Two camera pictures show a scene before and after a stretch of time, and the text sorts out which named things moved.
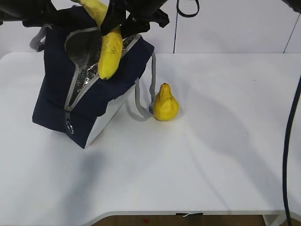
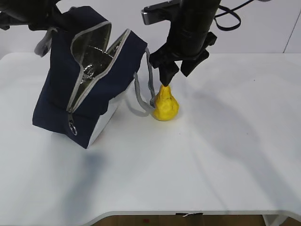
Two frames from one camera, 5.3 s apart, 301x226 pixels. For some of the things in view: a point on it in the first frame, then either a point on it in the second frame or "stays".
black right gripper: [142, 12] to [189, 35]
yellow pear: [166, 105] stays
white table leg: [275, 220] stays
